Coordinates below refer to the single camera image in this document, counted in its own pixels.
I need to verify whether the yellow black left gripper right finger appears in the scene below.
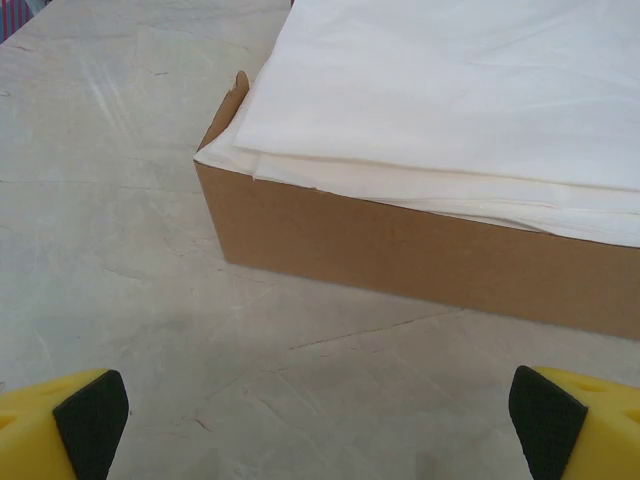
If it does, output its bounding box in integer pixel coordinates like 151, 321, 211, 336
508, 364, 640, 480

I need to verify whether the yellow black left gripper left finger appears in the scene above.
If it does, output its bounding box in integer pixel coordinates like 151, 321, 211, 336
0, 368, 130, 480

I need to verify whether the stack of white napkins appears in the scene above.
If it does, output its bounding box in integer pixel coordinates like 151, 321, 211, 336
193, 69, 640, 341

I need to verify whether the white paper napkin stack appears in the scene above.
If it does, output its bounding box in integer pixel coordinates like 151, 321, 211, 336
194, 0, 640, 249

